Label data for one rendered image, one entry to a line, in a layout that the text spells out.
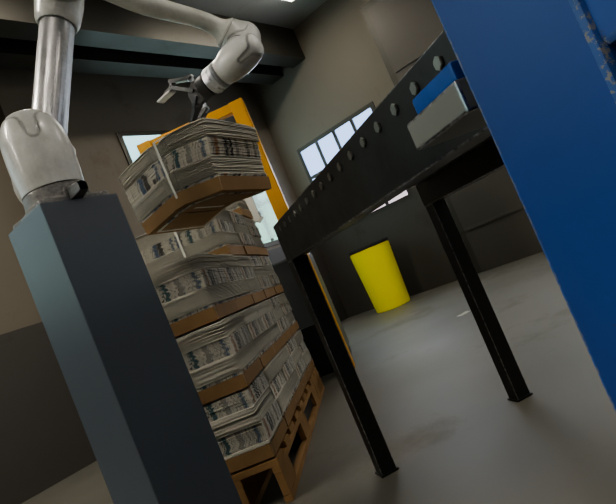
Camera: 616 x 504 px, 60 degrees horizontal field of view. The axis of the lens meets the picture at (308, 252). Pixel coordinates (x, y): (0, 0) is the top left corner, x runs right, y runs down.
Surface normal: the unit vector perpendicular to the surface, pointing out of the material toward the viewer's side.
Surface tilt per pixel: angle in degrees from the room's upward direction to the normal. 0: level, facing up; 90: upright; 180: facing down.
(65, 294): 90
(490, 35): 90
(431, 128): 90
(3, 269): 90
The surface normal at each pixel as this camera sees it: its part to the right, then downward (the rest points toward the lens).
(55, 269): -0.59, 0.21
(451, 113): -0.89, 0.36
